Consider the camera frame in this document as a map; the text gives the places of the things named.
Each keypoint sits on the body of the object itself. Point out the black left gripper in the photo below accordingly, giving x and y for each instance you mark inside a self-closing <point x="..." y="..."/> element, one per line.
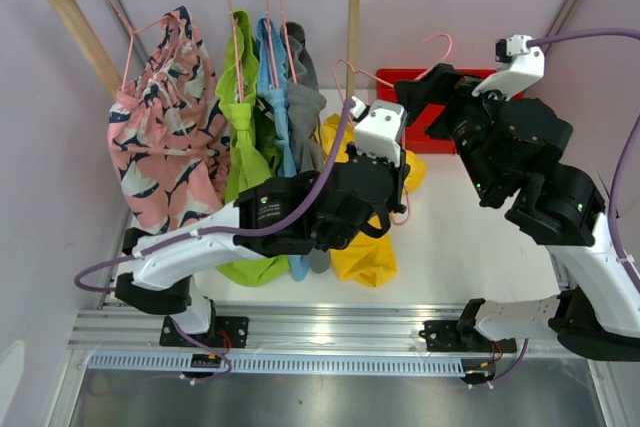
<point x="394" y="201"/>

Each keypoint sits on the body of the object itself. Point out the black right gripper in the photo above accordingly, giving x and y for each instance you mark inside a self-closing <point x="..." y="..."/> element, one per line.
<point x="445" y="83"/>

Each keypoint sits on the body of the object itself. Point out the yellow shorts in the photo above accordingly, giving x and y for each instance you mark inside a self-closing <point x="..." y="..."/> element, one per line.
<point x="370" y="262"/>

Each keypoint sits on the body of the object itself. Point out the pink wire hanger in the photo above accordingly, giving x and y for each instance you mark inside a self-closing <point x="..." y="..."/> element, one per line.
<point x="393" y="147"/>

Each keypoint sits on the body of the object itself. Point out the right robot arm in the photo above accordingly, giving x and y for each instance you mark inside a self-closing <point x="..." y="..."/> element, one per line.
<point x="596" y="312"/>

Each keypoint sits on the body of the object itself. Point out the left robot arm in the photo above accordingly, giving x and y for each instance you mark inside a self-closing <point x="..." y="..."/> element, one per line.
<point x="282" y="216"/>

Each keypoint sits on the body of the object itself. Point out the grey shorts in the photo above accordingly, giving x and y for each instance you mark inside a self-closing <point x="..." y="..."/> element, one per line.
<point x="305" y="105"/>

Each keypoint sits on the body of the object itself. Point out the lime green shorts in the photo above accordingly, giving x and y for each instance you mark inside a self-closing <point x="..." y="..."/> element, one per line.
<point x="248" y="168"/>

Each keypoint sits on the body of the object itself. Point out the light blue shorts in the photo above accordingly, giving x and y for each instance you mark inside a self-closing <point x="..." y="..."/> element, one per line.
<point x="271" y="111"/>

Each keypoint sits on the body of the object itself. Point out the pink hanger of blue shorts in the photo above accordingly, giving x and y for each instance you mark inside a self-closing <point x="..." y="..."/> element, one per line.
<point x="271" y="51"/>

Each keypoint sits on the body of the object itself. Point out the pink hanger of grey shorts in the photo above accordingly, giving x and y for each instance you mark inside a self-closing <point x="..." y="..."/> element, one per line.
<point x="287" y="42"/>

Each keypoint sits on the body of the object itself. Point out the pink hanger of green shorts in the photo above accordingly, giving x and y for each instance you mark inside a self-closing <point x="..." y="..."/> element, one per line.
<point x="237" y="56"/>

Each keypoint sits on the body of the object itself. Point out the pink shark print shorts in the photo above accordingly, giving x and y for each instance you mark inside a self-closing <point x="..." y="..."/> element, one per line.
<point x="167" y="136"/>

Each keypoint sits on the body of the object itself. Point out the red plastic tray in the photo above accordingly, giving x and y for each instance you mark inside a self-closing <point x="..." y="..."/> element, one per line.
<point x="425" y="127"/>

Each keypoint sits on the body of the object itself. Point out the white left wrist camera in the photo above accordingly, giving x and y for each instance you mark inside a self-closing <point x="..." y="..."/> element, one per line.
<point x="372" y="122"/>

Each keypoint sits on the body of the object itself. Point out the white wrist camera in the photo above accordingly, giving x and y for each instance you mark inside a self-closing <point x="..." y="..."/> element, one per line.
<point x="520" y="66"/>
<point x="372" y="122"/>

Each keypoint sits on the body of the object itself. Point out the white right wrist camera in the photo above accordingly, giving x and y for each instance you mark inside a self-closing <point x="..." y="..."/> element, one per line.
<point x="520" y="66"/>

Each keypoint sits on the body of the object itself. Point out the aluminium mounting rail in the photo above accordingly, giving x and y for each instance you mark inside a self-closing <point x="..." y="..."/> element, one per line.
<point x="387" y="330"/>

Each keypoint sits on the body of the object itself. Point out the slotted cable duct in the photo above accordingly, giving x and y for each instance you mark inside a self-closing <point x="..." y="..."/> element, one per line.
<point x="413" y="366"/>

